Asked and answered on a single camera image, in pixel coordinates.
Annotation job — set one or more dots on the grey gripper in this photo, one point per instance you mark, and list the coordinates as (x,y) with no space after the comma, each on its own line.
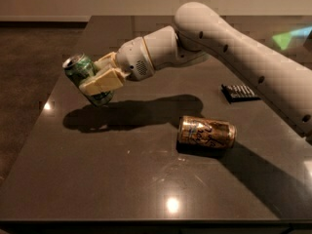
(133,58)

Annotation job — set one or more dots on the green soda can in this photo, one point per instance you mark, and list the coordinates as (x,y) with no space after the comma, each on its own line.
(78,69)

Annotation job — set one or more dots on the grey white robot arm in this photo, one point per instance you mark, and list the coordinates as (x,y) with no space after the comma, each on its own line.
(283,84)

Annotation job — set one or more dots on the gold brown soda can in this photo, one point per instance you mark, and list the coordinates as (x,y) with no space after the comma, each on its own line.
(211,133)

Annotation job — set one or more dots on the black snack bar wrapper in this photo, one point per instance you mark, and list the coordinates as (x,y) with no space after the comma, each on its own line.
(238,93)

